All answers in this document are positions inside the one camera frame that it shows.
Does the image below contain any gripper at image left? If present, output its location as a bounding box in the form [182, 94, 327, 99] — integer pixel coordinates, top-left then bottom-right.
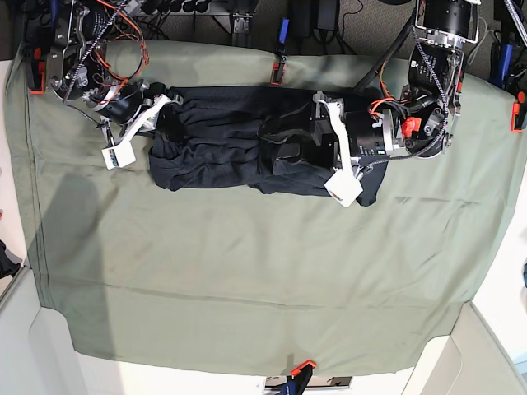
[96, 81, 185, 146]

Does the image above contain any right orange clamp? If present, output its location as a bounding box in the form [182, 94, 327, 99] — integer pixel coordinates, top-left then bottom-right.
[511, 91, 527, 132]

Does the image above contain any bottom blue orange clamp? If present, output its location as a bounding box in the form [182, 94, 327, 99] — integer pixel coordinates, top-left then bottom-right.
[277, 360, 317, 395]

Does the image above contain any top left orange clamp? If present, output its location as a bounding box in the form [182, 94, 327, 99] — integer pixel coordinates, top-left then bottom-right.
[22, 46, 45, 95]

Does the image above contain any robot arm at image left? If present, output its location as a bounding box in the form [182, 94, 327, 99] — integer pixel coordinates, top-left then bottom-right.
[46, 1, 184, 146]

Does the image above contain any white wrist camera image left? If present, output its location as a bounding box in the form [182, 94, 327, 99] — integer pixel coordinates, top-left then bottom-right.
[101, 142, 136, 170]

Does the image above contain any green table cloth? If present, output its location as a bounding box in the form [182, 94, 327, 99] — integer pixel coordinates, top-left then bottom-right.
[4, 58, 526, 376]

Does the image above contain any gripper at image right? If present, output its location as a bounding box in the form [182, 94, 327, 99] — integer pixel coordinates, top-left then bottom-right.
[257, 91, 404, 180]

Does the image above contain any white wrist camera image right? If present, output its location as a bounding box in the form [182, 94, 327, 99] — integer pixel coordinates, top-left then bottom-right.
[324, 170, 363, 208]

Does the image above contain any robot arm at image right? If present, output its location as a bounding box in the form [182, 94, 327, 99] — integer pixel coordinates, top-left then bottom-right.
[259, 1, 480, 179]

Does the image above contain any grey metal bracket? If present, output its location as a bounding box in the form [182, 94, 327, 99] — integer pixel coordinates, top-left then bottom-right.
[231, 14, 252, 48]

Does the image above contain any dark navy long-sleeve shirt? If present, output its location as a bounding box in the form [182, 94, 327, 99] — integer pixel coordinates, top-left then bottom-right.
[147, 84, 390, 207]

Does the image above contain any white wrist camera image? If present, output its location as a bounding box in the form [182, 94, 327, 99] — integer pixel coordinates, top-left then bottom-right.
[101, 142, 136, 170]
[324, 170, 363, 208]

